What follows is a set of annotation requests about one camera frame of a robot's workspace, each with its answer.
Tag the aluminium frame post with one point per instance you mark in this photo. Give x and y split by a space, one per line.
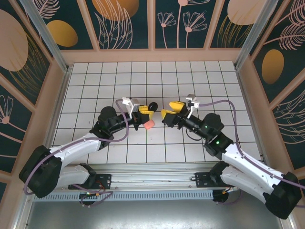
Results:
48 38
256 35

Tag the aluminium side rail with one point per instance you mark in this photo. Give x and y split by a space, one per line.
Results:
245 95
61 95

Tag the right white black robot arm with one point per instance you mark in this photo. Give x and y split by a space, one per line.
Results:
240 162

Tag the pink earbud charging case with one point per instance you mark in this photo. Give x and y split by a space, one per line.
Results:
149 125

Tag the grey metal sheet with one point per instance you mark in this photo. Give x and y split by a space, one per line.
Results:
152 214

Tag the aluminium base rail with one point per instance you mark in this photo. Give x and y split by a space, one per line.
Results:
152 176

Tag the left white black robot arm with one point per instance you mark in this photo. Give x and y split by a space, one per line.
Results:
76 145

